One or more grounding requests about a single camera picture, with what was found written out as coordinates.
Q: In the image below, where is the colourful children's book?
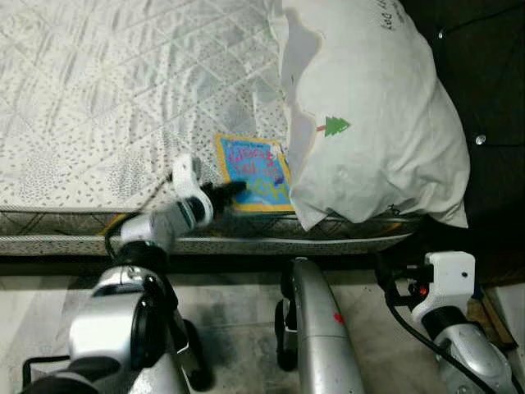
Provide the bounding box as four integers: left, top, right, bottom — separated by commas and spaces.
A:
215, 133, 294, 213

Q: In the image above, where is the thin patterned under mattress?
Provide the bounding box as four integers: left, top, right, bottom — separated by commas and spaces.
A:
0, 234, 415, 258

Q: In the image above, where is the silver right robot leg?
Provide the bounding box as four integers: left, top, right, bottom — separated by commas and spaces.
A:
279, 257, 366, 394

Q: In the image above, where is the silver robot leg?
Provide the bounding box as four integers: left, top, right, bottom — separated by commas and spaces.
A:
279, 257, 366, 394
135, 316, 216, 394

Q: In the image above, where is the dark tray with brown filling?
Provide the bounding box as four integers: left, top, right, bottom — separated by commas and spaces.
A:
468, 287, 514, 350

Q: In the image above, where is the white pillow with tree print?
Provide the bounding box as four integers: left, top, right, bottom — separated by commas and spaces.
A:
269, 0, 471, 232

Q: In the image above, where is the grey patterned quilted mattress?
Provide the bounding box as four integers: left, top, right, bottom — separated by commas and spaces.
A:
0, 0, 427, 239

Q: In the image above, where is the silver left robot leg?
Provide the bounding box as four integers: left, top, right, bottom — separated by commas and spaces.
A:
135, 316, 216, 394

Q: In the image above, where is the black tufted headboard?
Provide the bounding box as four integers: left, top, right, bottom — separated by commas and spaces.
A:
398, 0, 525, 284

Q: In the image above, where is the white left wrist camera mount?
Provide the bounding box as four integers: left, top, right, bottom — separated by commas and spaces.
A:
171, 154, 212, 206

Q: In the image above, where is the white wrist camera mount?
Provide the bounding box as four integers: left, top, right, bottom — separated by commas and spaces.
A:
410, 252, 477, 317
171, 154, 212, 206

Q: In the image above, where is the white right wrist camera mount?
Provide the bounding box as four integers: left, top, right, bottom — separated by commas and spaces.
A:
410, 252, 477, 317

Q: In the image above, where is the dark bed frame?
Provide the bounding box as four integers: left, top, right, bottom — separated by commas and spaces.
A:
0, 253, 427, 282

